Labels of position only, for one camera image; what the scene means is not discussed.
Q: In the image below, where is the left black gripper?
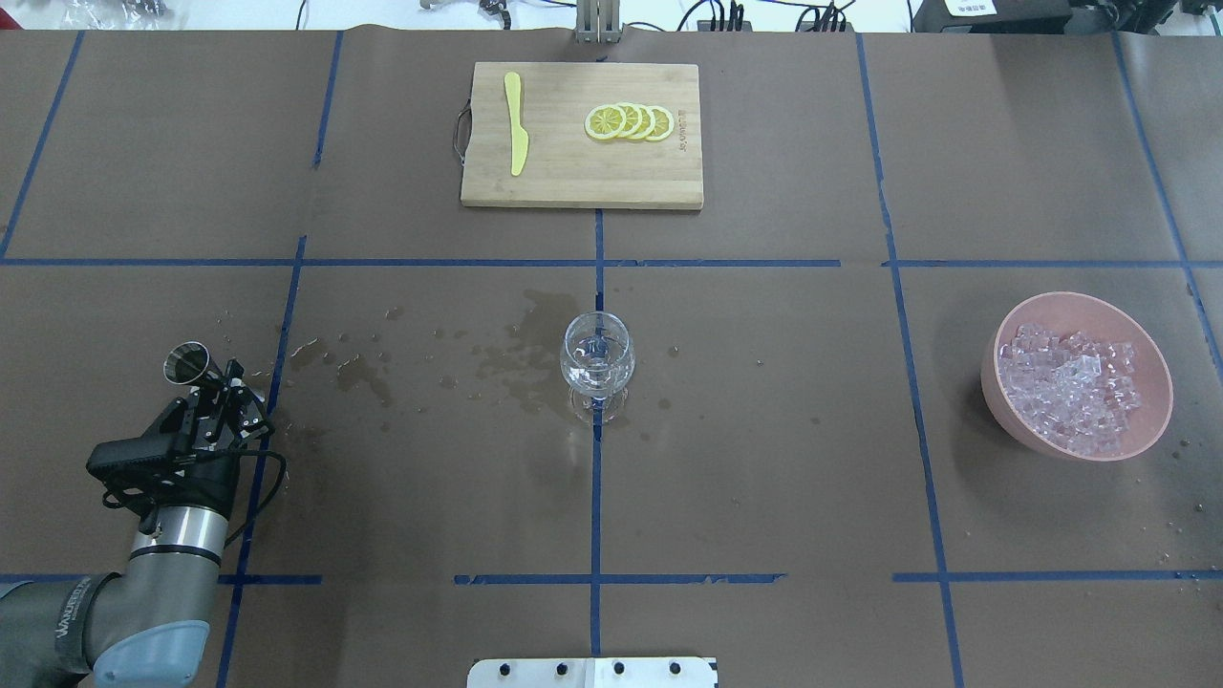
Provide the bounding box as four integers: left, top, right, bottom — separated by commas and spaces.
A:
143, 358, 272, 499

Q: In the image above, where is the steel jigger cup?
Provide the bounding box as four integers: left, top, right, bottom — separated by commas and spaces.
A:
161, 341, 220, 387

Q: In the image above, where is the white arm mounting base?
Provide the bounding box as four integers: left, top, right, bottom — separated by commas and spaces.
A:
465, 656, 719, 687

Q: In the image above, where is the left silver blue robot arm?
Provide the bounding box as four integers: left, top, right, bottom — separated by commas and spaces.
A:
1, 341, 274, 687

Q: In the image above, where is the clear wine glass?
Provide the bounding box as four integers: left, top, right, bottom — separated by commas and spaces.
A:
560, 310, 637, 426

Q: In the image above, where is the pink bowl of ice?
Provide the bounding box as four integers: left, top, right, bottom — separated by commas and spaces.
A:
981, 291, 1174, 462

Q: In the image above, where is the yellow plastic knife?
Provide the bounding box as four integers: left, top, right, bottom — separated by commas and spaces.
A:
504, 71, 531, 176

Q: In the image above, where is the bamboo cutting board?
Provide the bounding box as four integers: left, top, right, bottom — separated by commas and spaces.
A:
460, 61, 706, 211

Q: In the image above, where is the lemon slices stack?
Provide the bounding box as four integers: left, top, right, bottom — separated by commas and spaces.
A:
585, 101, 678, 142

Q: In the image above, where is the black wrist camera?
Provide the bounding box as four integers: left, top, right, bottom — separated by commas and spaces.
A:
86, 434, 188, 484

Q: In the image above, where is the aluminium frame post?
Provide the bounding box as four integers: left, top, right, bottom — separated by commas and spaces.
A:
575, 0, 623, 44

